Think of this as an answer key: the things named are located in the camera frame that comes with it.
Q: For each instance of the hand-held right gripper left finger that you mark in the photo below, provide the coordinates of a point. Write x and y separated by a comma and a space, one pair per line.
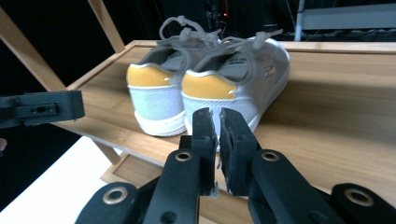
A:
203, 146

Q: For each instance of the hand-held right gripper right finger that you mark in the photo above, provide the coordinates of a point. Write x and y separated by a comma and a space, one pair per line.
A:
238, 155

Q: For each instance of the white sneaker with yellow heel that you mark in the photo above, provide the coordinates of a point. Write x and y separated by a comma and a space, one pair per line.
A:
246, 77
157, 102

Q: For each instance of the dark device with red light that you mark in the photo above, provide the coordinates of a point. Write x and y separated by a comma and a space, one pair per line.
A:
219, 14

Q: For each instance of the grey metal stand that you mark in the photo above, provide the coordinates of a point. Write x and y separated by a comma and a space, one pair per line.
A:
345, 15

